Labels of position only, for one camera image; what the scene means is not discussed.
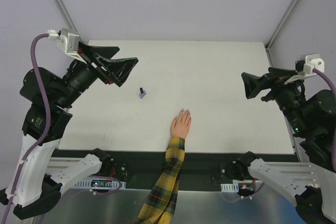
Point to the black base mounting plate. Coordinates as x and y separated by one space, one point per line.
141 170

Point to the right aluminium frame post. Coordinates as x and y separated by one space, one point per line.
290 10

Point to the purple nail polish bottle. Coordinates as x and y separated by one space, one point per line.
142 94

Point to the right white cable duct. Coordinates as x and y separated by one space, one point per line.
230 188

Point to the white cable duct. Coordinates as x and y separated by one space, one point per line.
100 184
230 188

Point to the left white cable duct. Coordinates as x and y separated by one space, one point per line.
100 184

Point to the aluminium frame post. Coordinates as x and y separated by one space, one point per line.
290 10
59 1

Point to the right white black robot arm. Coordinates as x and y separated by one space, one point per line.
312 120

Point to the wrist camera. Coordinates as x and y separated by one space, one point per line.
305 66
67 41

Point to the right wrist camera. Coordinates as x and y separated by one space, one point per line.
305 66

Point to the mannequin hand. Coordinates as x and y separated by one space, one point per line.
181 124

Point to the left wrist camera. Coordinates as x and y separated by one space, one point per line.
67 41

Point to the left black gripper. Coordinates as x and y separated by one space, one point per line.
97 66

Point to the yellow plaid sleeve forearm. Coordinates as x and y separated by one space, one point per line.
160 204

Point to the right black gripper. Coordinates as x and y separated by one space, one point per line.
271 84

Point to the left aluminium frame post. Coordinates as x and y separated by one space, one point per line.
59 1

